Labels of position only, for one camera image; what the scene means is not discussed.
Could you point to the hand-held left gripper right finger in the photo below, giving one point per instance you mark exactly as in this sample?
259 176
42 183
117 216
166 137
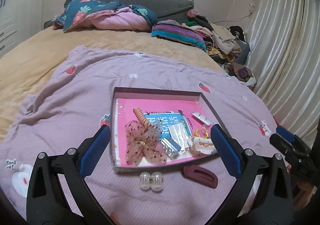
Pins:
225 150

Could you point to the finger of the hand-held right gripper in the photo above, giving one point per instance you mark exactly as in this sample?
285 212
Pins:
280 143
285 133

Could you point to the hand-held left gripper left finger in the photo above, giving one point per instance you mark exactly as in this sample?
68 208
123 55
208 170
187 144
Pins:
96 145

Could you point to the white pink claw hair clip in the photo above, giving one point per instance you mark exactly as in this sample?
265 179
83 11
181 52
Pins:
200 148

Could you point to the small white hair clip card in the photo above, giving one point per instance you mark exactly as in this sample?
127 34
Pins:
201 118

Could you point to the clear packet with white card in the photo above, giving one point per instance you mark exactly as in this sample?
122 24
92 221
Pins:
176 135

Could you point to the shallow pink cardboard box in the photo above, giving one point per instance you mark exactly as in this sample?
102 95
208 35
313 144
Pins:
155 92

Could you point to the maroon hair clip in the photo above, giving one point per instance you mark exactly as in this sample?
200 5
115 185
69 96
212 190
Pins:
192 172

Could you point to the pink dotted bow scrunchie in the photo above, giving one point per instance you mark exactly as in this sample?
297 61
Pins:
147 147

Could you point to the purple printed blanket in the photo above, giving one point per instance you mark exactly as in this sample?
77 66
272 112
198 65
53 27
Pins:
75 90

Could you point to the pearl white hair clip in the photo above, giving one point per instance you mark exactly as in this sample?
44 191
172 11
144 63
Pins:
157 181

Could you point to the white satin curtain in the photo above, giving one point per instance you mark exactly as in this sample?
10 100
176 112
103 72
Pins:
282 40

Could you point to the pile of clothes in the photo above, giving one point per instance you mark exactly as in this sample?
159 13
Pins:
225 40

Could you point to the beige bed sheet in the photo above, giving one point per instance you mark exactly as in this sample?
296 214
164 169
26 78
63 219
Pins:
37 50

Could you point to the floral blue pink duvet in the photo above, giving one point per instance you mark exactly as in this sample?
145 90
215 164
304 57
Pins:
120 20

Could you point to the striped pillow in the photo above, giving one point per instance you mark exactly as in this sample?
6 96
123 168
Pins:
175 32

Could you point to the grey headboard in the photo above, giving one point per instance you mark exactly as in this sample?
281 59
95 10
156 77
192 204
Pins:
150 0

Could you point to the white wardrobe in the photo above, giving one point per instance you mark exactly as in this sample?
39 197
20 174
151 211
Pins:
15 2

